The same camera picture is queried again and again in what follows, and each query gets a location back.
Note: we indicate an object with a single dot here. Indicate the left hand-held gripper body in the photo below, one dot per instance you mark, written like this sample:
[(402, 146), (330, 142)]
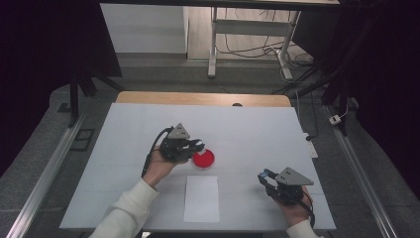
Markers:
[(176, 148)]

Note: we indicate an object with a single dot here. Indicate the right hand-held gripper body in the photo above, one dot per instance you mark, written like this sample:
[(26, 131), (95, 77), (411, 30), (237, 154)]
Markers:
[(290, 190)]

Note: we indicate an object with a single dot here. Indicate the blue and white stamp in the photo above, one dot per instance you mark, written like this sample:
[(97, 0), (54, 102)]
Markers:
[(264, 173)]

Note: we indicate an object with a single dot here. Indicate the red ink dish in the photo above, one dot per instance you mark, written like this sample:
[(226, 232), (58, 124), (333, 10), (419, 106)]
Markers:
[(204, 160)]

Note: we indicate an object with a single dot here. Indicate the person's right hand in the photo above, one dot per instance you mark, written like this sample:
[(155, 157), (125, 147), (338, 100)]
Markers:
[(295, 213)]

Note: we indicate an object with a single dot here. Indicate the person's left hand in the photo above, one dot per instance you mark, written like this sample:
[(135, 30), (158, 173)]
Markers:
[(158, 168)]

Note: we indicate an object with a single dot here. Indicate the wooden table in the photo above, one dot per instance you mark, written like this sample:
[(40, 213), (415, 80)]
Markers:
[(198, 98)]

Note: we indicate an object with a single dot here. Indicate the white table cover board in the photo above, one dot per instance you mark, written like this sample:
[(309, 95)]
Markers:
[(247, 132)]

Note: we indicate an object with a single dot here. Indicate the white paper sheet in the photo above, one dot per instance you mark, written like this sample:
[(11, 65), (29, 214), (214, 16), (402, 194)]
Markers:
[(201, 201)]

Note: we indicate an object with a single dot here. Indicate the white power adapter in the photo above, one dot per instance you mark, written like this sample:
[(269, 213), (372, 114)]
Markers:
[(335, 119)]

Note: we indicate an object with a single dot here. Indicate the black tripod stand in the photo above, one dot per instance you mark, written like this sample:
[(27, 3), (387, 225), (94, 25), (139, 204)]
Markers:
[(341, 109), (74, 99)]

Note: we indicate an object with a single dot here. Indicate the white panel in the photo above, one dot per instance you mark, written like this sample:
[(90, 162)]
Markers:
[(142, 29)]

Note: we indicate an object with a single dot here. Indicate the black curtain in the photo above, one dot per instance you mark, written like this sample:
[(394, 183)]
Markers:
[(389, 82), (33, 66)]

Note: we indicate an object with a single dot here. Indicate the aluminium floor rail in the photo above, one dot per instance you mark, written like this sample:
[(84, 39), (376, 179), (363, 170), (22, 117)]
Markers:
[(360, 178), (46, 178)]

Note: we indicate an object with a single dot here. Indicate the black floor bracket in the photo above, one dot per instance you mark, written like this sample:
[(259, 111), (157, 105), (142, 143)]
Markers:
[(82, 140)]

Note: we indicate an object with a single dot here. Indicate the white metal desk frame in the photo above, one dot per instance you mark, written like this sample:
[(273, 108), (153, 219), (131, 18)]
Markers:
[(251, 27)]

